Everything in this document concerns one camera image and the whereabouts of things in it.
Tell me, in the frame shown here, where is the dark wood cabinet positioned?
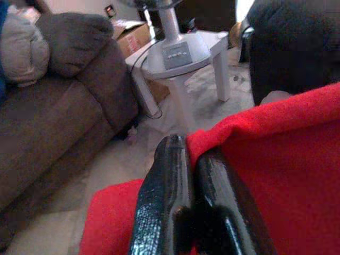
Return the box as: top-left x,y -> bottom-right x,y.
174,0 -> 237,33

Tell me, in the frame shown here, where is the white table fan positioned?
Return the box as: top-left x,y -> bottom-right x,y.
132,0 -> 211,80

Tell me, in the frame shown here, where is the light grey cushion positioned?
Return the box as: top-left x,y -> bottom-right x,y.
0,6 -> 50,88

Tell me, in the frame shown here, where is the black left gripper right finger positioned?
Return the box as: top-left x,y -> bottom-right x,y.
195,150 -> 277,255

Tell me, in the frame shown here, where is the brown fabric sofa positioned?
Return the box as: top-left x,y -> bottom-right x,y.
0,12 -> 141,215

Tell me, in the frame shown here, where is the small pink floor scrap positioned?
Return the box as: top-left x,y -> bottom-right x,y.
126,126 -> 138,145

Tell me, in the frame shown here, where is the grey-brown fabric armchair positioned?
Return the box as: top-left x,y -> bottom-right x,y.
248,0 -> 340,106

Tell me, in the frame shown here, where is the blue cloth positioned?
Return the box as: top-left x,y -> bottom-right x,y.
0,0 -> 10,98

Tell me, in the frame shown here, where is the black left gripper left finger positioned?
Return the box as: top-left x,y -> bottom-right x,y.
128,135 -> 197,255

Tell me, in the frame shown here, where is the brown cardboard box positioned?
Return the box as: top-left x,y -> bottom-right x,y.
111,20 -> 171,105

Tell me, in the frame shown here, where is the red fabric pillow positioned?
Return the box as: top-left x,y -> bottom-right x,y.
79,82 -> 340,255

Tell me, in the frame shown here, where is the white side table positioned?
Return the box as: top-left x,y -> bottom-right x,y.
124,30 -> 231,129

